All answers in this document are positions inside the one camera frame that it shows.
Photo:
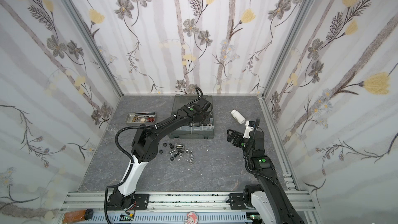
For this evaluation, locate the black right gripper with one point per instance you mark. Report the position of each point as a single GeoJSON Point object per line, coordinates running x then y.
{"type": "Point", "coordinates": [237, 138]}

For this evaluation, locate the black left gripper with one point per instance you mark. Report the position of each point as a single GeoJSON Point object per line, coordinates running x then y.
{"type": "Point", "coordinates": [208, 120]}

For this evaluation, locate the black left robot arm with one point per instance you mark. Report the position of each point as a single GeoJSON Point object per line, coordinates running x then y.
{"type": "Point", "coordinates": [145, 149]}

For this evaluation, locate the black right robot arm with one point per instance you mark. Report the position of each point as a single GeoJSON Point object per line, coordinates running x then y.
{"type": "Point", "coordinates": [267, 197]}

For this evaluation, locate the green compartment organizer box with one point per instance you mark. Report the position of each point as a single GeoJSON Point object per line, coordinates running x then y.
{"type": "Point", "coordinates": [204, 128]}

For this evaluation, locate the white plastic bottle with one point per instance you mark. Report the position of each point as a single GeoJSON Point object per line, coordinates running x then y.
{"type": "Point", "coordinates": [238, 116]}

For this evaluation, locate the clear plastic cup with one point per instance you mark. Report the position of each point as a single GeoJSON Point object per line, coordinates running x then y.
{"type": "Point", "coordinates": [112, 129]}

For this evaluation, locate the pink cartoon figure sticker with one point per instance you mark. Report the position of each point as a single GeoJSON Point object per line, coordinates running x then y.
{"type": "Point", "coordinates": [192, 218]}

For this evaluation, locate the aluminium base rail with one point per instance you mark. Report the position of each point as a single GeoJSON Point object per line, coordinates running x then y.
{"type": "Point", "coordinates": [173, 207]}

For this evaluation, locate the orange handled tool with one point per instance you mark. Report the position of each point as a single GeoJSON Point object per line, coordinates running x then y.
{"type": "Point", "coordinates": [77, 216]}

